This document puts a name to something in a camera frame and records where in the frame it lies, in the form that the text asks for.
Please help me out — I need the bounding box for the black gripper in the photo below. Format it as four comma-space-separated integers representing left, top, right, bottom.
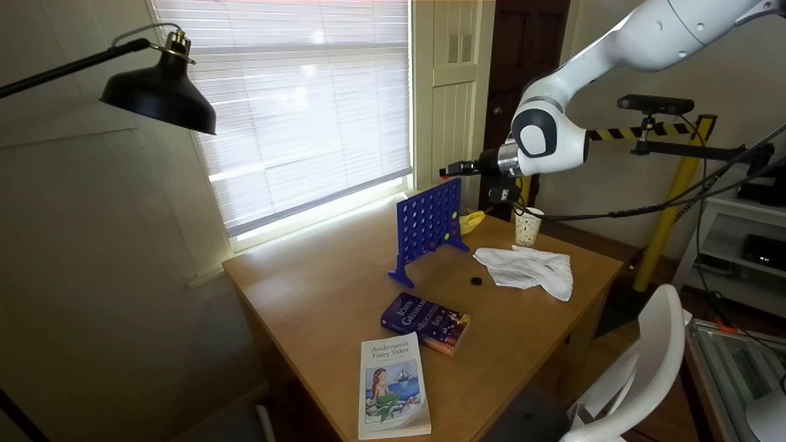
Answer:
437, 134, 522, 182

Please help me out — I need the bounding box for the blue connect four board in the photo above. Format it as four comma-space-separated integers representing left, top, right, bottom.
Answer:
384, 174, 470, 290

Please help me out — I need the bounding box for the yellow bag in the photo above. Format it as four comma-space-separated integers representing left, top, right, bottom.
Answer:
456, 209, 491, 237

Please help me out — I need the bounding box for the cream panelled door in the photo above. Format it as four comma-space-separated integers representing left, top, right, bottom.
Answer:
410, 0, 497, 213

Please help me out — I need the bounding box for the white paper cup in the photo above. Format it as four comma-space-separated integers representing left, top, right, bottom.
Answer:
511, 203, 548, 248

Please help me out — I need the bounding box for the crumpled white cloth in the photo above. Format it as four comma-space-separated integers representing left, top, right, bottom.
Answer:
470, 244, 577, 305

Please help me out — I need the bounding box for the dark brown door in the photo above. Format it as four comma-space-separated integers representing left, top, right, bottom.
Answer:
475, 0, 572, 220

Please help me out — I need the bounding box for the purple card game box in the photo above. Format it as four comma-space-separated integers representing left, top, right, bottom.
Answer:
378, 290, 473, 359

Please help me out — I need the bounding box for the white window blind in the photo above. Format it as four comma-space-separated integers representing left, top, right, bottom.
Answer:
147, 0, 413, 237

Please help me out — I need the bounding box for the yellow hazard striped pole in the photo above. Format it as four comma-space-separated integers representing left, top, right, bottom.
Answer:
583, 112, 719, 294

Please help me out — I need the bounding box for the white mermaid cover book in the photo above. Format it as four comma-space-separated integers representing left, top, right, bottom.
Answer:
353, 328, 435, 442

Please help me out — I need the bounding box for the white moulded chair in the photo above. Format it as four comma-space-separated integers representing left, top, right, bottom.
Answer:
558, 283, 693, 442

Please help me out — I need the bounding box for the white equipment shelf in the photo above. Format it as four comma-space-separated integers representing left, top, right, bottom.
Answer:
676, 160, 786, 318

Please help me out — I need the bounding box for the white grey machine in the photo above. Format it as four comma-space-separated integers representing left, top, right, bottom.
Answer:
682, 317, 786, 442

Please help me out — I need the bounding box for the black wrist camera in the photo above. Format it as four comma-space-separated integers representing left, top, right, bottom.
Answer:
479, 174, 528, 220

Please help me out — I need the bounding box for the thick black cable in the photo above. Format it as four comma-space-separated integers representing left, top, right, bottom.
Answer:
539, 120, 786, 225

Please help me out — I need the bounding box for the black stereo camera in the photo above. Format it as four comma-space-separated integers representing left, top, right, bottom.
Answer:
614, 91, 696, 118

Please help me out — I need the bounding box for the black camera boom stand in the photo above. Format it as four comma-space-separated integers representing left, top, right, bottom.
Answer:
628, 112, 776, 166

